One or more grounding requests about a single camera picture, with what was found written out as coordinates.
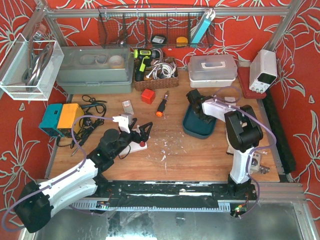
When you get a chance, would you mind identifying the white translucent storage box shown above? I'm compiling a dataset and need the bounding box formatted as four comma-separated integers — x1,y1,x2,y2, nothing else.
188,54,238,88

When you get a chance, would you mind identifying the white cube power adapter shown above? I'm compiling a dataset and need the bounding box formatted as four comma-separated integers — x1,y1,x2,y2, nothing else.
224,97,236,104

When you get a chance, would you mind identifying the yellow teal device box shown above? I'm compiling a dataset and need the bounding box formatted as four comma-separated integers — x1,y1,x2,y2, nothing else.
38,103,85,138

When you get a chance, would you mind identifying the white peg base plate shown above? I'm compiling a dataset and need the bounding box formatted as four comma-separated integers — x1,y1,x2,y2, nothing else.
129,125,148,153

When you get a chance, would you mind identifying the black cable bundle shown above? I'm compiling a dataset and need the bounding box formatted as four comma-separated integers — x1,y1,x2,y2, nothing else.
56,94,108,157

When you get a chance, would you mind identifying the red cube block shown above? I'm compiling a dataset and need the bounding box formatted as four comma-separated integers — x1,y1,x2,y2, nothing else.
141,88,156,105

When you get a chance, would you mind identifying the white work glove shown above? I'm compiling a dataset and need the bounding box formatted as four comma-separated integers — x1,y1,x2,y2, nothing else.
226,135,234,156

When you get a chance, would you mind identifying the green black cordless drill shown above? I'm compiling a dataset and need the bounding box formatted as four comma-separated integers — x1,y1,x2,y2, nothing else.
133,48,160,82

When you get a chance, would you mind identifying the teal white book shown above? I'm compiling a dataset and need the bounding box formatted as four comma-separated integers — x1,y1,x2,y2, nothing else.
190,8,216,48

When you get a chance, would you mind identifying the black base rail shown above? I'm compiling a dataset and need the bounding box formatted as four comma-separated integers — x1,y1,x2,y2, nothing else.
78,179,258,208

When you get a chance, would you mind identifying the black tape measure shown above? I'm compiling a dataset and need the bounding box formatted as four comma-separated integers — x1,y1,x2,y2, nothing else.
150,34,167,48

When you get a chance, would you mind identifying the grey plastic storage box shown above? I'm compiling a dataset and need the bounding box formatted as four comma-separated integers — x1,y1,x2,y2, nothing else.
56,46,134,95

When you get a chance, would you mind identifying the white coiled cable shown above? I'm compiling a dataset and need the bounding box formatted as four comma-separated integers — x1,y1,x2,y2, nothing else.
147,62,177,80

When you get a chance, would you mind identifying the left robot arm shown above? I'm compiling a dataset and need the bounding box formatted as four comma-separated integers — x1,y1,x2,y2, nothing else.
13,122,153,233

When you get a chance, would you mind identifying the wicker basket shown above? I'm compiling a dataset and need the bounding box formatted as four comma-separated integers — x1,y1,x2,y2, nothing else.
133,69,179,91

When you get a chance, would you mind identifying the purple cable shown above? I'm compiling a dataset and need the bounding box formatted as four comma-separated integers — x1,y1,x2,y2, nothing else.
1,115,116,231
212,86,278,221

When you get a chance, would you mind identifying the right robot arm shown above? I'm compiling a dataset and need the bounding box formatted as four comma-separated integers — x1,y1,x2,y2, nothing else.
186,89,263,185

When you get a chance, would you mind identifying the orange black screwdriver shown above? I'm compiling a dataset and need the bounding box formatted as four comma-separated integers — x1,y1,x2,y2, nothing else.
156,91,169,117

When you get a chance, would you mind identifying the yellow tape measure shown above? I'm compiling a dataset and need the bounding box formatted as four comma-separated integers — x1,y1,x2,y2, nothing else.
176,36,189,48

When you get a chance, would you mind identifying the black wire hanging basket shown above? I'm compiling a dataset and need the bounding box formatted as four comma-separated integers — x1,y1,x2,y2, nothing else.
97,5,216,50

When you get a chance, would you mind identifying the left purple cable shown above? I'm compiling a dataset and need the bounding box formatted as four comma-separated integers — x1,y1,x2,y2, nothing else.
1,115,116,231

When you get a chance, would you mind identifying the white bench power supply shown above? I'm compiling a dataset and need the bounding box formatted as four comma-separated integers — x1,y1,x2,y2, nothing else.
249,49,277,94

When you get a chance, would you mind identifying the teal plastic tray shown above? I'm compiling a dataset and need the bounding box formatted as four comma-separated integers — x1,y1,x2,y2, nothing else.
182,105,217,140

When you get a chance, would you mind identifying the clear acrylic bin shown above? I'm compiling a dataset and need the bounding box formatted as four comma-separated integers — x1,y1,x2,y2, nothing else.
0,34,64,101

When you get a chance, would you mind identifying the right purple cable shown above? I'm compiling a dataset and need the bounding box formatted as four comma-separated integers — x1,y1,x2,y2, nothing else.
212,86,278,221

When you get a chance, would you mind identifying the large red spring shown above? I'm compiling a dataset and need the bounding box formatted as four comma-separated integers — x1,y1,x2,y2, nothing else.
139,141,147,148

